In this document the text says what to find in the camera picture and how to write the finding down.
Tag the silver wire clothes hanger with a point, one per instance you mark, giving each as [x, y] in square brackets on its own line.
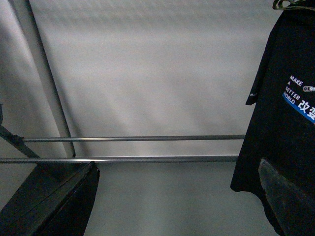
[282, 4]

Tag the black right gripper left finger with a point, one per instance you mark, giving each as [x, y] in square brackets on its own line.
[54, 200]

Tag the black printed t-shirt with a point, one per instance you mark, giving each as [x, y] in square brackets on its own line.
[282, 126]

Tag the grey metal drying rack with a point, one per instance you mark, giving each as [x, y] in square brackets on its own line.
[26, 17]

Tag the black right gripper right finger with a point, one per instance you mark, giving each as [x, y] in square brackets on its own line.
[293, 207]

